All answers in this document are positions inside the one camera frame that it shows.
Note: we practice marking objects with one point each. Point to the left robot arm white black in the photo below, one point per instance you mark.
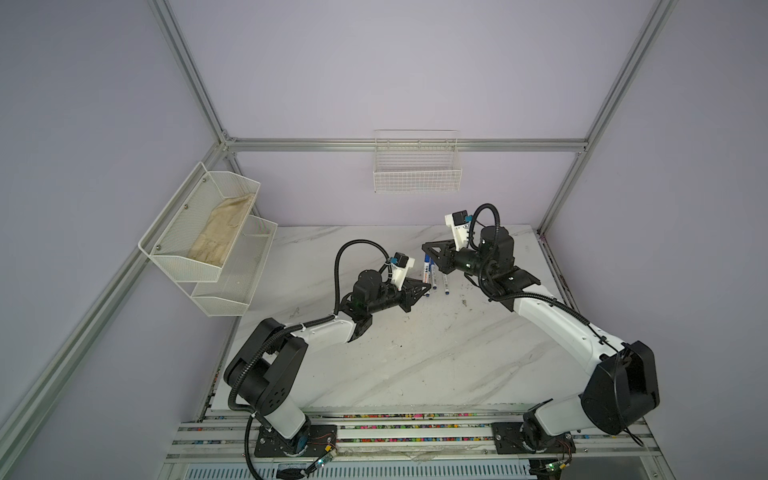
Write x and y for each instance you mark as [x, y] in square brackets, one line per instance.
[263, 372]

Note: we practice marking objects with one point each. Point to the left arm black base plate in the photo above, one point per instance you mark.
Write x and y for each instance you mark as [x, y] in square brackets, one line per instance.
[310, 442]

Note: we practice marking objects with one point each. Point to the beige cloth in shelf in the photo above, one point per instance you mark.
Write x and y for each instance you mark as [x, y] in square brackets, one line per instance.
[218, 236]

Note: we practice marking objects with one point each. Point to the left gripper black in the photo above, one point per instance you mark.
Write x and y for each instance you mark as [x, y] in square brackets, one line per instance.
[407, 297]

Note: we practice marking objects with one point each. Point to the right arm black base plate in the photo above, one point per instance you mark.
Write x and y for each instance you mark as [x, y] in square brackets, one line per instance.
[524, 438]

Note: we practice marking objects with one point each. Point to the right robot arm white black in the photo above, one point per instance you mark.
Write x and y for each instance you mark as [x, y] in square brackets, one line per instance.
[622, 385]

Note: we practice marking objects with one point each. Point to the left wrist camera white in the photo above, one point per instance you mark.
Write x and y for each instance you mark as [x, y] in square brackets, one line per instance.
[400, 264]

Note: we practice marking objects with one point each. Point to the white wire wall basket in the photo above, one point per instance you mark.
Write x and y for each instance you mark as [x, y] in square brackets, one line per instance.
[416, 161]

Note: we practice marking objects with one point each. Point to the aluminium rail base frame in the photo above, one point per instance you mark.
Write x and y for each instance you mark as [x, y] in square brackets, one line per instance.
[422, 443]

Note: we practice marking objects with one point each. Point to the white mesh two-tier wall shelf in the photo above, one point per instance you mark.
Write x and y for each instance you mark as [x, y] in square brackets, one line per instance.
[226, 291]

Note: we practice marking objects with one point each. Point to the aluminium enclosure frame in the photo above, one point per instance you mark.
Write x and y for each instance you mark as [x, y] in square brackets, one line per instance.
[35, 408]

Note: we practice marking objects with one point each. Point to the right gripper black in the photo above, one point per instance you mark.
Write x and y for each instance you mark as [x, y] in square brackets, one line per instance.
[445, 254]

